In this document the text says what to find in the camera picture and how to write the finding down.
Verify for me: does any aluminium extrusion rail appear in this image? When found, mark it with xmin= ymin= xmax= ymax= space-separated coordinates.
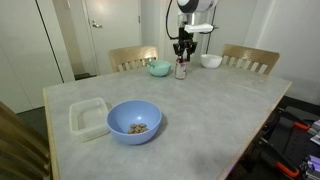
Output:
xmin=299 ymin=154 xmax=320 ymax=180
xmin=308 ymin=119 xmax=320 ymax=146

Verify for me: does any white door with silver handle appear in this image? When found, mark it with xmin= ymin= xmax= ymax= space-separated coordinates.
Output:
xmin=81 ymin=0 xmax=143 ymax=76

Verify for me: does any clear plastic food container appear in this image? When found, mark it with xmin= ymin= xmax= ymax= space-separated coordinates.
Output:
xmin=68 ymin=96 xmax=112 ymax=144

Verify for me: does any teal bowl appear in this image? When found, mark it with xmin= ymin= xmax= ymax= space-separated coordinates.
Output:
xmin=146 ymin=59 xmax=173 ymax=78

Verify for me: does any black clamp with orange handle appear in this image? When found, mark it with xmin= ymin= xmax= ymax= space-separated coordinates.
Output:
xmin=277 ymin=108 xmax=312 ymax=132
xmin=258 ymin=138 xmax=301 ymax=179

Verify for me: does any small red-labelled jar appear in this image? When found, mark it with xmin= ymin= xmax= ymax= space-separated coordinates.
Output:
xmin=174 ymin=58 xmax=188 ymax=80

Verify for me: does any silver lever door handle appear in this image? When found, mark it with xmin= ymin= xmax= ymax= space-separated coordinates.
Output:
xmin=91 ymin=20 xmax=104 ymax=29

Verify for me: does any blue plastic bowl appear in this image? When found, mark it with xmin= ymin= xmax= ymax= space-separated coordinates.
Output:
xmin=106 ymin=99 xmax=163 ymax=146

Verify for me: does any light wooden slat-back chair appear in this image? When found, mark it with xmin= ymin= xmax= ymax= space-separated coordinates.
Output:
xmin=0 ymin=100 xmax=54 ymax=180
xmin=107 ymin=44 xmax=160 ymax=74
xmin=220 ymin=43 xmax=281 ymax=76

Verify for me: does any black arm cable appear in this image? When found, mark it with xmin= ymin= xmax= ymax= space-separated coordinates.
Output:
xmin=165 ymin=0 xmax=181 ymax=41

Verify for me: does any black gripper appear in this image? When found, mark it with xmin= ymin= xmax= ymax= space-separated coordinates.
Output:
xmin=172 ymin=27 xmax=198 ymax=64

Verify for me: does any white bowl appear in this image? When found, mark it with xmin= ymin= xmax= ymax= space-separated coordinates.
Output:
xmin=200 ymin=53 xmax=223 ymax=70

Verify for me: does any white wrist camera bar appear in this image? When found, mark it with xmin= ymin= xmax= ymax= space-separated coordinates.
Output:
xmin=184 ymin=22 xmax=215 ymax=34

